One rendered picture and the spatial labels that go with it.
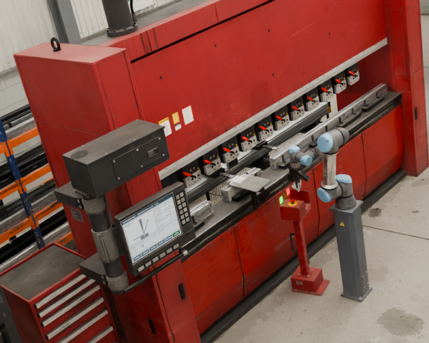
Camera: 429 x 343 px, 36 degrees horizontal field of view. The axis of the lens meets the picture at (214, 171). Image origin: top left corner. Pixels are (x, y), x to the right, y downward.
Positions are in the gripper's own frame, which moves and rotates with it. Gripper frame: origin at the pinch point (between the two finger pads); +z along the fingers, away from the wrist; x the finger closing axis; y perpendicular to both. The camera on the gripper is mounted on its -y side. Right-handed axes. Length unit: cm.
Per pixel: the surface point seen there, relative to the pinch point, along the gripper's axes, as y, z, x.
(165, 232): 14, -54, 149
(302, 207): -5.8, 8.3, 9.0
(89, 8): 428, -42, -300
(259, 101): 35, -62, -15
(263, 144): 46, -13, -39
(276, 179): 22.1, -1.7, -7.4
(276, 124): 29, -37, -30
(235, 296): 33, 68, 55
